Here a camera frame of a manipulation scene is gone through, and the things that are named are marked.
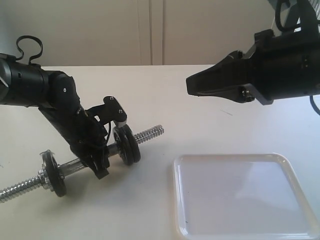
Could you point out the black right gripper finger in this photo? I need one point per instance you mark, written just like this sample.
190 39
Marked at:
235 93
230 71

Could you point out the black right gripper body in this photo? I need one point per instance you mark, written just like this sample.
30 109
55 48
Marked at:
285 66

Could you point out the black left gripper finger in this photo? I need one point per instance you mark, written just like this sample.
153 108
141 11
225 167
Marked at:
95 164
105 158

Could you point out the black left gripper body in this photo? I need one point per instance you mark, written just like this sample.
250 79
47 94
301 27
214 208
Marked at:
83 129

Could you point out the black weight plate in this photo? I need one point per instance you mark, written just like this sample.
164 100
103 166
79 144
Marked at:
51 177
133 144
123 145

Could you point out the chrome threaded dumbbell bar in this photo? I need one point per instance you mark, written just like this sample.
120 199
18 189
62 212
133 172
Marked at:
72 167

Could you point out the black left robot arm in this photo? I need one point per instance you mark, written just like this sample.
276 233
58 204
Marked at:
55 95

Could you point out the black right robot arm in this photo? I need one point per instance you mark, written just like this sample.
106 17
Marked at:
306 20

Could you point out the white plastic tray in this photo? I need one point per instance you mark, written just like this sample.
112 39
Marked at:
240 197

